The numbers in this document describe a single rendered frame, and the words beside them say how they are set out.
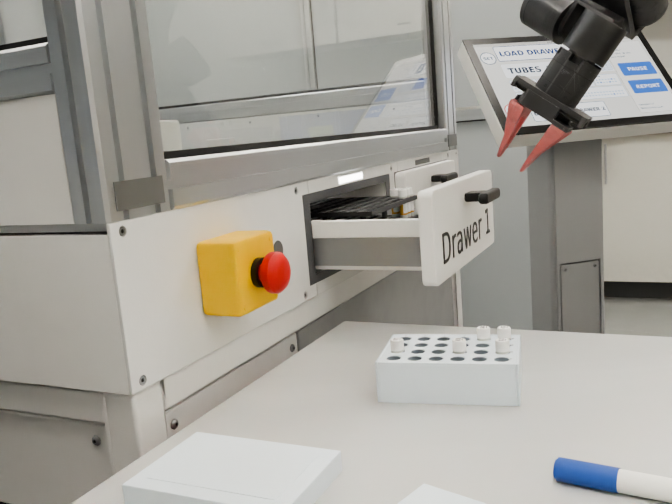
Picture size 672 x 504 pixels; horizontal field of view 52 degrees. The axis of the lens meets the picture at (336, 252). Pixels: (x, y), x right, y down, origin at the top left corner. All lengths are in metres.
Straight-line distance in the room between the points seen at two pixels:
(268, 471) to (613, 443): 0.25
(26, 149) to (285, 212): 0.30
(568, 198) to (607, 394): 1.24
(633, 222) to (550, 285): 2.03
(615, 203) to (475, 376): 3.29
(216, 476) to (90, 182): 0.25
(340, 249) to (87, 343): 0.35
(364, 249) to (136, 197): 0.33
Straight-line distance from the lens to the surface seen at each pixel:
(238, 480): 0.50
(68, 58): 0.60
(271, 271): 0.65
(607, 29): 0.90
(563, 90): 0.90
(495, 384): 0.62
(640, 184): 3.86
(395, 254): 0.83
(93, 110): 0.58
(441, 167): 1.32
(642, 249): 3.90
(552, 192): 1.84
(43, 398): 0.70
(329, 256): 0.86
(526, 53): 1.85
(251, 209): 0.75
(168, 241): 0.64
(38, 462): 0.75
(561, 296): 1.89
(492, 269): 2.66
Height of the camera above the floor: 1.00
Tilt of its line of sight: 10 degrees down
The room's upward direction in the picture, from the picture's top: 5 degrees counter-clockwise
